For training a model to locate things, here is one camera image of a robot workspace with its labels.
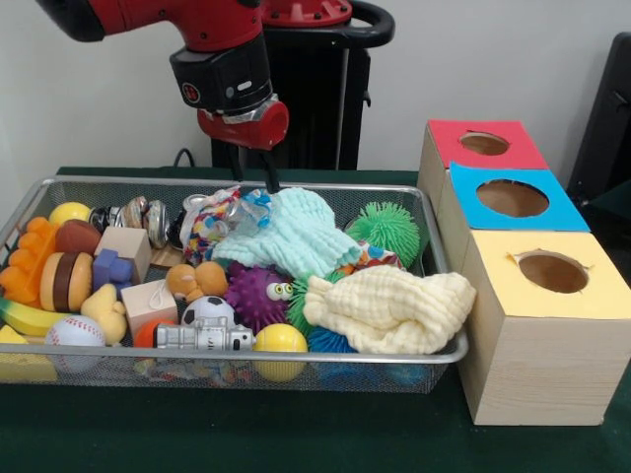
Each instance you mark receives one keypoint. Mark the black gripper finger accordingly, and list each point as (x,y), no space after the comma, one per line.
(237,163)
(269,169)

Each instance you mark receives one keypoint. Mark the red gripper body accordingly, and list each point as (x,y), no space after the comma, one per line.
(246,128)

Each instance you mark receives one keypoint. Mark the clear bottle with blue label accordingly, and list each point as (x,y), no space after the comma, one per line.
(248,209)

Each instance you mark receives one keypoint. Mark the mint green cloth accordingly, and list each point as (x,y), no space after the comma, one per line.
(296,236)

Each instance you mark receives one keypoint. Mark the crushed silver can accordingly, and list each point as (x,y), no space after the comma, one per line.
(123,213)

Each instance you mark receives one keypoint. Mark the green fuzzy toy with eyes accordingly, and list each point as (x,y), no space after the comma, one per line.
(386,232)

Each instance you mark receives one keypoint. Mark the pale yellow cloth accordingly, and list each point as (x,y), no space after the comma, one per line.
(394,310)

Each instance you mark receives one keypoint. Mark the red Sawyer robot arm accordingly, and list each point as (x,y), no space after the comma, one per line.
(197,49)

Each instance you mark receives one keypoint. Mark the clear mesh bin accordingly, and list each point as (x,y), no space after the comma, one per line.
(434,227)

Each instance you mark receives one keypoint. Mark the wooden box with three holes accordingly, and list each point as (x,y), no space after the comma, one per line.
(542,365)

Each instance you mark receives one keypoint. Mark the white multicoloured printed packet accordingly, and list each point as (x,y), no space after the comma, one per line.
(205,229)

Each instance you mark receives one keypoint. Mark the orange plush toy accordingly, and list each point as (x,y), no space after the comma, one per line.
(197,280)

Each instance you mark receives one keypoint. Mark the purple fuzzy toy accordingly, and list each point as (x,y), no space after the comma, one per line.
(256,296)

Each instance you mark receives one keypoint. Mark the multicoloured toy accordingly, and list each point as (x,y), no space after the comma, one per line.
(373,258)

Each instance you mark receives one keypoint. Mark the tan wooden cube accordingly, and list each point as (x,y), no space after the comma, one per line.
(126,244)

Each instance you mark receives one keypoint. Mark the small green spiky toy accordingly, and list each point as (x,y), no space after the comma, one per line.
(296,305)

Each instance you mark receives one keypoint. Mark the small soccer ball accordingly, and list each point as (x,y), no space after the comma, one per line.
(209,309)

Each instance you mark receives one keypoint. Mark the purple block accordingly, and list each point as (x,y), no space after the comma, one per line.
(113,268)

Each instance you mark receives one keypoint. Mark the small wooden block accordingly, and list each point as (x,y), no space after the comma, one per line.
(148,305)

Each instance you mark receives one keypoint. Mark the small yellow ball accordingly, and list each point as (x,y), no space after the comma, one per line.
(69,213)

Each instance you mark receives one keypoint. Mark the brown toy football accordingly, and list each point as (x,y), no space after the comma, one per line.
(79,238)

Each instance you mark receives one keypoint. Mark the silver robot toy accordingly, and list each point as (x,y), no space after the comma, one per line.
(204,337)

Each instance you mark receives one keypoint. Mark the blue spiky ball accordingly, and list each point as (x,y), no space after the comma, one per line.
(330,340)

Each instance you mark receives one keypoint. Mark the small red ball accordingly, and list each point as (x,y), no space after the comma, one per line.
(146,335)

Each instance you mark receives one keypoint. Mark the yellow duck toy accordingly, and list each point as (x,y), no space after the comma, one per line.
(104,310)

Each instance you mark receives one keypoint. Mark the toy hamburger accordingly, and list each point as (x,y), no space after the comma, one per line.
(67,282)

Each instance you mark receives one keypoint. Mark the white baseball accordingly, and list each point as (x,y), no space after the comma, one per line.
(76,332)

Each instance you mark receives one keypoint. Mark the orange spiky toy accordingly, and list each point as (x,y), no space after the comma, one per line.
(22,266)

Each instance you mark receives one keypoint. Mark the yellow toy banana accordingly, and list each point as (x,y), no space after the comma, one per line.
(25,317)

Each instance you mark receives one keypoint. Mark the yellow block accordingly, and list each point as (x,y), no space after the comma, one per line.
(20,367)

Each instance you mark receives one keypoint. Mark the black chair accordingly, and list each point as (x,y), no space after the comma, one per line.
(606,128)

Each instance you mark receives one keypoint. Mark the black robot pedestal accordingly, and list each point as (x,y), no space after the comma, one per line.
(325,108)

